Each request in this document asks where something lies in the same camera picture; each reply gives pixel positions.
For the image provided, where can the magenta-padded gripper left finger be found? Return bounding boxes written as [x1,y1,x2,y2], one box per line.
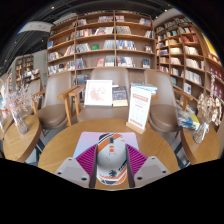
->
[54,144,99,190]

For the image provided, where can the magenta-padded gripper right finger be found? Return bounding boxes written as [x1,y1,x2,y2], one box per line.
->
[125,144,172,189]

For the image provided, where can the white orange patterned computer mouse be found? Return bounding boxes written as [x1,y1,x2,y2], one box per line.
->
[95,132,129,186]

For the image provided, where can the pink blue gradient mouse pad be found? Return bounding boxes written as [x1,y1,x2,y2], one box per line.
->
[72,131,140,159]

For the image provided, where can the tan leather wooden armchair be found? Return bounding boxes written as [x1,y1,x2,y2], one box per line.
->
[68,66,134,123]
[31,71,78,131]
[143,68,194,134]

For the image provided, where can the white sign on wooden base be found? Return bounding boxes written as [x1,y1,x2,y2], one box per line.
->
[125,83,153,135]

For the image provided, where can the round wooden side table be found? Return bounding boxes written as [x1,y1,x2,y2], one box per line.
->
[180,123,222,166]
[2,114,43,164]

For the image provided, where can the stack of colourful books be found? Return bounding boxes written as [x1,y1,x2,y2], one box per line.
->
[175,107,201,131]

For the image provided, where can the dark cover book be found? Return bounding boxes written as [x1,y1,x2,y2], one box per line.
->
[112,85,129,108]

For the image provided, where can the glass vase with dried flowers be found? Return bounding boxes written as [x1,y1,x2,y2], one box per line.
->
[192,73,224,145]
[6,83,43,135]

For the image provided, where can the white framed pink flower picture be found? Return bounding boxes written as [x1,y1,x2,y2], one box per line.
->
[83,79,114,107]

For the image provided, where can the distant wooden bookshelf unit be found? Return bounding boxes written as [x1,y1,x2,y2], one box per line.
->
[13,54,41,86]

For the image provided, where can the curved wooden bookshelf unit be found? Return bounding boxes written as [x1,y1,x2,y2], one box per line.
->
[154,14,224,111]

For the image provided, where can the wide wooden bookshelf unit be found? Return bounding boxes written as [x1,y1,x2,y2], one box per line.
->
[45,9,157,76]

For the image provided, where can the white hanging ceiling sign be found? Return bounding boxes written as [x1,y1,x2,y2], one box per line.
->
[17,20,54,34]

